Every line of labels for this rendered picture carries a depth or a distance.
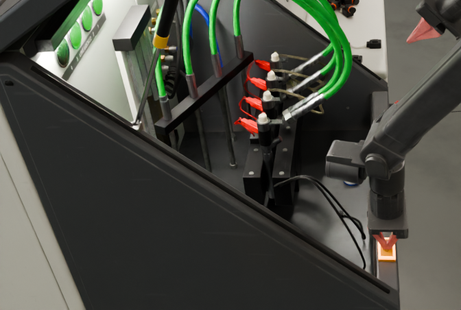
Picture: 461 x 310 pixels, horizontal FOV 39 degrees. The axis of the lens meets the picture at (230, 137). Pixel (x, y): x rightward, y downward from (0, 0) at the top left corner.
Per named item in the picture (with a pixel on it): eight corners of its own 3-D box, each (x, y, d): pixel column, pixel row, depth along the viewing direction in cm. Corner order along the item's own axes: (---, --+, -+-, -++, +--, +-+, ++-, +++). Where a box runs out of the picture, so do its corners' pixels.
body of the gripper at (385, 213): (368, 236, 112) (367, 205, 108) (368, 196, 120) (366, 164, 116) (407, 237, 111) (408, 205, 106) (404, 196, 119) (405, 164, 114)
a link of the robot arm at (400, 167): (398, 171, 104) (409, 149, 108) (357, 162, 107) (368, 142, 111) (398, 203, 108) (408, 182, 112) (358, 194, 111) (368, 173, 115)
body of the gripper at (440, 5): (422, -9, 127) (452, -34, 122) (459, 26, 129) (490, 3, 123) (416, 6, 123) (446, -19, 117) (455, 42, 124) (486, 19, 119)
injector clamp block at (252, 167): (295, 228, 145) (289, 176, 136) (250, 228, 147) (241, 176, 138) (305, 134, 171) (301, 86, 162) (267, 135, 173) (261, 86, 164)
